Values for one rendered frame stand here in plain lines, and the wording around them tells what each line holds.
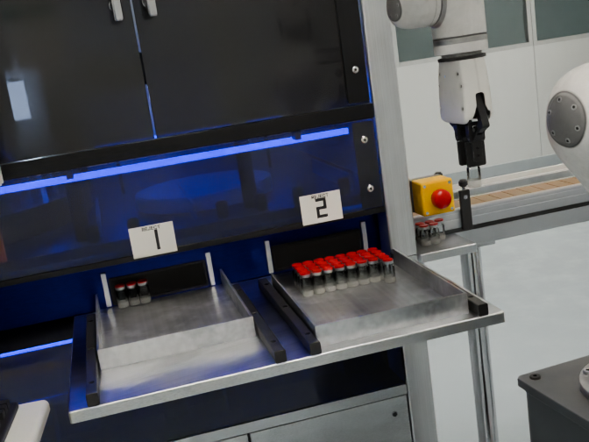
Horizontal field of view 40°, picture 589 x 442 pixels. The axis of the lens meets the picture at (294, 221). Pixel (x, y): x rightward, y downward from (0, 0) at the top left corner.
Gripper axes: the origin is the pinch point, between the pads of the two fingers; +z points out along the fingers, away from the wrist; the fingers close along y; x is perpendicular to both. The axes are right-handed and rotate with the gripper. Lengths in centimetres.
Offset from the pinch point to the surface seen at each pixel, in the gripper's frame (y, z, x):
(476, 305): 4.0, 24.1, -3.8
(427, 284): -14.6, 25.1, -4.5
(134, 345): -9, 23, -58
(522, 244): -302, 109, 168
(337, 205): -35.0, 11.4, -13.9
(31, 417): -15, 33, -77
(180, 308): -33, 25, -49
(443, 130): -497, 60, 211
